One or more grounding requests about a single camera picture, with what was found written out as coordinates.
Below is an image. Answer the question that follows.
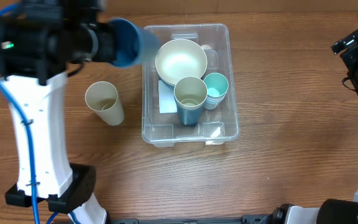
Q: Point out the beige tall cup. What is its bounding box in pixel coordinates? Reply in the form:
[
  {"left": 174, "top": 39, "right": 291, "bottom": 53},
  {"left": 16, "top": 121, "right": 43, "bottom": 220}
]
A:
[
  {"left": 174, "top": 77, "right": 208, "bottom": 110},
  {"left": 85, "top": 82, "right": 124, "bottom": 126}
]

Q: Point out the dark blue tall cup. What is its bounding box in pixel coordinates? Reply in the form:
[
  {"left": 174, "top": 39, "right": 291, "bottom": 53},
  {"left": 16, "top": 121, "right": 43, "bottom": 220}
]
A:
[
  {"left": 109, "top": 18, "right": 161, "bottom": 68},
  {"left": 177, "top": 105, "right": 203, "bottom": 126}
]

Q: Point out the cream bowl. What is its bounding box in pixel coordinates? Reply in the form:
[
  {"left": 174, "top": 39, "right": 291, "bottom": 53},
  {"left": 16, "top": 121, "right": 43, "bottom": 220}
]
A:
[{"left": 155, "top": 39, "right": 208, "bottom": 86}]

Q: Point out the mint green small cup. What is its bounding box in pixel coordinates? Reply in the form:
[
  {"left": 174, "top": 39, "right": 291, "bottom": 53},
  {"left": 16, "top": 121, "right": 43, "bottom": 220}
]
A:
[{"left": 203, "top": 73, "right": 229, "bottom": 98}]

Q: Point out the light blue small cup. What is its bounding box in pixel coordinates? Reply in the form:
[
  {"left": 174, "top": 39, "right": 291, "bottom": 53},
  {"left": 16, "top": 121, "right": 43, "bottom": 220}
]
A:
[{"left": 204, "top": 95, "right": 225, "bottom": 110}]

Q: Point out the grey small cup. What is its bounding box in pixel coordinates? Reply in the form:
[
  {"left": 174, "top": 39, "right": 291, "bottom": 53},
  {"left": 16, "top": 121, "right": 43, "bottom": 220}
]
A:
[{"left": 204, "top": 102, "right": 219, "bottom": 110}]

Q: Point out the blue bowl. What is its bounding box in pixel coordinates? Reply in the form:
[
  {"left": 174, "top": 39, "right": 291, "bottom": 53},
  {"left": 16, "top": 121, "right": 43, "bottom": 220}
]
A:
[{"left": 160, "top": 78, "right": 175, "bottom": 90}]

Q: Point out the pink small cup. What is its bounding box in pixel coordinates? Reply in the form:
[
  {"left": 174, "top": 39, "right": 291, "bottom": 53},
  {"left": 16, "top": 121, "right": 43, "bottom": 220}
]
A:
[{"left": 206, "top": 94, "right": 226, "bottom": 103}]

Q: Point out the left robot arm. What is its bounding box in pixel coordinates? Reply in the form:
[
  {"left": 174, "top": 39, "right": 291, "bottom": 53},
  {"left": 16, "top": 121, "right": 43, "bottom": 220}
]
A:
[{"left": 0, "top": 1, "right": 116, "bottom": 223}]

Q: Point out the white paper label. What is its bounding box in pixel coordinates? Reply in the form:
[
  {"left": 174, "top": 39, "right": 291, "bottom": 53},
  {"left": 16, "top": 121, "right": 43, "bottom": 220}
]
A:
[{"left": 158, "top": 80, "right": 177, "bottom": 114}]

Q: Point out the left blue cable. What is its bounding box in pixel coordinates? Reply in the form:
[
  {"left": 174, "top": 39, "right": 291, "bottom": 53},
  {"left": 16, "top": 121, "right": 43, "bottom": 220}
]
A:
[{"left": 0, "top": 2, "right": 80, "bottom": 224}]

